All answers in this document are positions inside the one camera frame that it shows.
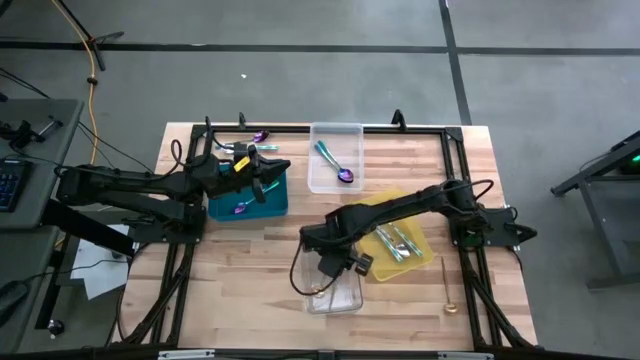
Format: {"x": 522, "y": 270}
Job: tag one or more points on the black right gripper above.
{"x": 325, "y": 240}

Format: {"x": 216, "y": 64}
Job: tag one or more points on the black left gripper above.
{"x": 230, "y": 180}

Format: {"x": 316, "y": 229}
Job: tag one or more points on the iridescent purple spoon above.
{"x": 345, "y": 175}
{"x": 240, "y": 209}
{"x": 261, "y": 136}

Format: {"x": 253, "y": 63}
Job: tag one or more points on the glossy clear plastic bin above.
{"x": 350, "y": 300}

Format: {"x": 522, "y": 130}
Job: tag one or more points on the yellow plastic bin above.
{"x": 385, "y": 267}

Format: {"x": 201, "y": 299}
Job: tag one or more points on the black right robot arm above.
{"x": 400, "y": 205}

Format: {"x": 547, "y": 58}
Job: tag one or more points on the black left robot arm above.
{"x": 125, "y": 182}

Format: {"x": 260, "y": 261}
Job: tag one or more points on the yellow tape label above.
{"x": 242, "y": 164}

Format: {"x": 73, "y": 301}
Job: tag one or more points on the teal plastic bin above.
{"x": 272, "y": 210}

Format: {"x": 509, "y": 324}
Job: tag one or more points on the black edge clamp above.
{"x": 398, "y": 120}
{"x": 242, "y": 121}

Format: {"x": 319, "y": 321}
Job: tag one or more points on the frosted clear plastic bin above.
{"x": 345, "y": 145}

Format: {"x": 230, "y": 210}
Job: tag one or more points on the black diagonal strut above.
{"x": 90, "y": 230}

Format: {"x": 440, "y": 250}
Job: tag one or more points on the white paper sheet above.
{"x": 100, "y": 280}

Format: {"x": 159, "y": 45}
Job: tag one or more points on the black tripod stand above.
{"x": 95, "y": 50}

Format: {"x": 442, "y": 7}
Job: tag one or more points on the grey side table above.
{"x": 50, "y": 125}

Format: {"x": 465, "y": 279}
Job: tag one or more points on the black clamp tool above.
{"x": 22, "y": 134}

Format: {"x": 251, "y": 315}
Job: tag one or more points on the low grey desk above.
{"x": 25, "y": 255}

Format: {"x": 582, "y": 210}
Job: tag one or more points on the black keyboard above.
{"x": 10, "y": 185}

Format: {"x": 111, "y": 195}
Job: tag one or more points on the black round knob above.
{"x": 55, "y": 327}

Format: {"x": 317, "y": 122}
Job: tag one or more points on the black equipment cart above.
{"x": 605, "y": 235}

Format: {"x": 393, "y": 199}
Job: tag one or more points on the black computer mouse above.
{"x": 10, "y": 299}

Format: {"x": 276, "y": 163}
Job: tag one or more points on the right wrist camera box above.
{"x": 363, "y": 265}

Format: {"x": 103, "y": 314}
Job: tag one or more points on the black aluminium rig frame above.
{"x": 290, "y": 129}

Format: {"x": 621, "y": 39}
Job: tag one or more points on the silver metal bracket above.
{"x": 187, "y": 355}
{"x": 465, "y": 356}

